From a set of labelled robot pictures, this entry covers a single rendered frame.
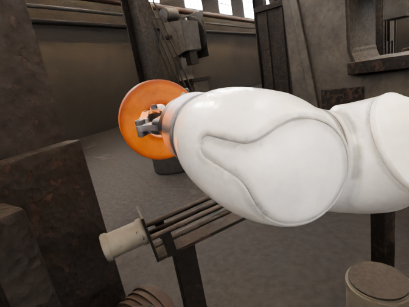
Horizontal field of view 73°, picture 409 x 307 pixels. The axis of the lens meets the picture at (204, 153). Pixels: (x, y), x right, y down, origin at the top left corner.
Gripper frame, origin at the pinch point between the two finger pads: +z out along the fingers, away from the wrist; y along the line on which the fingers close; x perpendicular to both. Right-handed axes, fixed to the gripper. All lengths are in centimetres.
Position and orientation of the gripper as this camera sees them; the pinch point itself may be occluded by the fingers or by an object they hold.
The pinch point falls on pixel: (157, 111)
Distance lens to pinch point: 55.7
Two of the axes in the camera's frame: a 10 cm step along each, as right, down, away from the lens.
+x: -1.5, -9.4, -3.1
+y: 9.1, -2.5, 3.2
